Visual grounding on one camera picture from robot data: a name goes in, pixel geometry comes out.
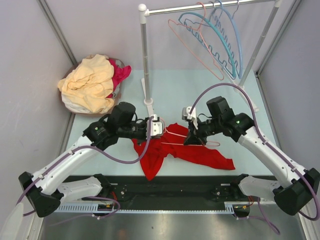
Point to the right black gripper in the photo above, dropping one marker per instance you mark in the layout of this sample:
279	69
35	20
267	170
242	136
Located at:
195	136

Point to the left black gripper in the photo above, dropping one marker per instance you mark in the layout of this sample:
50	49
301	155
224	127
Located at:
144	122

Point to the red t shirt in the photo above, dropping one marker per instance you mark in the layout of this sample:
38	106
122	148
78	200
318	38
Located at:
168	156

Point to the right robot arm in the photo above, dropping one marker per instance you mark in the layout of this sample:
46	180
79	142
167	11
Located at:
294	185

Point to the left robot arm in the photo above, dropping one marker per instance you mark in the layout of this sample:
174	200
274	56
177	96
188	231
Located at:
46	188

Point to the dark blue wavy hanger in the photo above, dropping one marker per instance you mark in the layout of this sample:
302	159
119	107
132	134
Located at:
211	37

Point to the teal plastic hanger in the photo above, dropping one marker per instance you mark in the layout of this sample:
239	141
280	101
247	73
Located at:
215	53

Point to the light blue plastic hanger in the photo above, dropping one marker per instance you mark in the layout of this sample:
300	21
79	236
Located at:
234	65

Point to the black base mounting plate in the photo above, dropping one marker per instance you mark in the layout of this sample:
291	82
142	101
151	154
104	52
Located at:
173	192

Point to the magenta pink garment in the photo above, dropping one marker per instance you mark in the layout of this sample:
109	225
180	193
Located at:
119	75

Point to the brown laundry basket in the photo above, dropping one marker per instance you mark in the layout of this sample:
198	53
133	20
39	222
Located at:
115	82

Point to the silver white clothes rack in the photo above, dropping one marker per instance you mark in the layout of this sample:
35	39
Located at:
144	13

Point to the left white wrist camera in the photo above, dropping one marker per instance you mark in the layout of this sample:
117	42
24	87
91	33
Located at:
154	127

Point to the white slotted cable duct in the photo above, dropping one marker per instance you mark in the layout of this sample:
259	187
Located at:
96	208

